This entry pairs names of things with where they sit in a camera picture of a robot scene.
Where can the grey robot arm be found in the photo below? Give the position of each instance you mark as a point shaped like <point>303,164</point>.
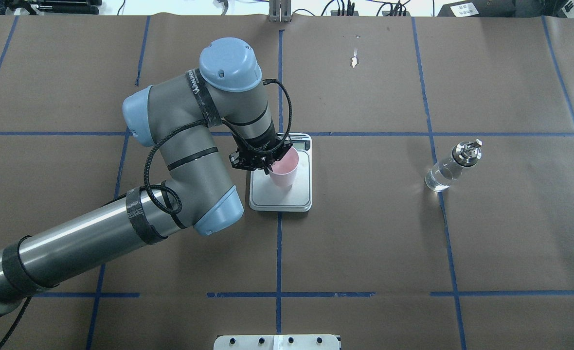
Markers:
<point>185,183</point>

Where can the aluminium frame post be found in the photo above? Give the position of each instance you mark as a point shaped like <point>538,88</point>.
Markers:
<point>280,11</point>

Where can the silver kitchen scale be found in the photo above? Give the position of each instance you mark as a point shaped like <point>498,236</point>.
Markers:
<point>265,196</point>

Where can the black box white label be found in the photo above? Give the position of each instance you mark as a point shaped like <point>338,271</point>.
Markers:
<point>499,8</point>

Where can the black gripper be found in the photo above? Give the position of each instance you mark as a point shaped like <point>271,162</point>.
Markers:
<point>260,144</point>

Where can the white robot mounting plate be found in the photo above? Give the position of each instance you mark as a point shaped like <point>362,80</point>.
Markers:
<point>278,342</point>

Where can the pink plastic cup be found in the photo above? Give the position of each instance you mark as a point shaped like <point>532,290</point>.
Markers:
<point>283,172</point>

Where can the glass sauce bottle metal spout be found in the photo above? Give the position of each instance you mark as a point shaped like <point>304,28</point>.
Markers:
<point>462,157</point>

